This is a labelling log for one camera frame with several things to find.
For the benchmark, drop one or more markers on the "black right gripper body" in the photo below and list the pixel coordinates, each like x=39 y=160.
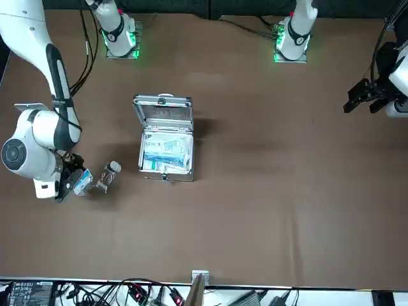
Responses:
x=72 y=164

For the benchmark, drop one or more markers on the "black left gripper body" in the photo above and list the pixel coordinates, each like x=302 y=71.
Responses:
x=384 y=67

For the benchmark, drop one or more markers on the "blue white glove packet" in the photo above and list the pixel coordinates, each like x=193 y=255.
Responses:
x=83 y=182

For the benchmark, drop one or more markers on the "small medicine bottle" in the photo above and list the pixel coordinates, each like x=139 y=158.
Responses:
x=114 y=166

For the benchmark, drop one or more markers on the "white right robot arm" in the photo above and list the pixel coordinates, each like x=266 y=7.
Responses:
x=28 y=150

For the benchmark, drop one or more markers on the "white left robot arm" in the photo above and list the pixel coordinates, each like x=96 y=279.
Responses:
x=299 y=28

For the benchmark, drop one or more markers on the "aluminium medical kit case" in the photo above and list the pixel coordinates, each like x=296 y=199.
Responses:
x=165 y=118

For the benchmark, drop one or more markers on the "white bottle green band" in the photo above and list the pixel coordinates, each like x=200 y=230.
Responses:
x=152 y=164

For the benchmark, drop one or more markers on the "blue banded flat pack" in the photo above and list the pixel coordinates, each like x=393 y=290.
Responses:
x=165 y=158

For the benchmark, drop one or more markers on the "face mask package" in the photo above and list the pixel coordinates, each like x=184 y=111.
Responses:
x=169 y=143

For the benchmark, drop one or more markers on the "white bandage roll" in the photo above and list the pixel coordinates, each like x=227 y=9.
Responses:
x=178 y=168

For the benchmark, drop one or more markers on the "large labelled black power brick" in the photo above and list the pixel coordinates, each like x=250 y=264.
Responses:
x=30 y=293

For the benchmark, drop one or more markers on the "red lit black plug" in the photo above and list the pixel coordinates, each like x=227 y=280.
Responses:
x=137 y=292
x=176 y=296

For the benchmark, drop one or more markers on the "grey power adapter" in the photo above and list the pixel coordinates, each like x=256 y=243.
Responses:
x=248 y=299

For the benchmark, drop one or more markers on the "black power adapter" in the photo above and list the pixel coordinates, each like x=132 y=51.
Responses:
x=280 y=300

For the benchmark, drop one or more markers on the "aluminium profile post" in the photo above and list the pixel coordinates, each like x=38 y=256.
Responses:
x=200 y=287

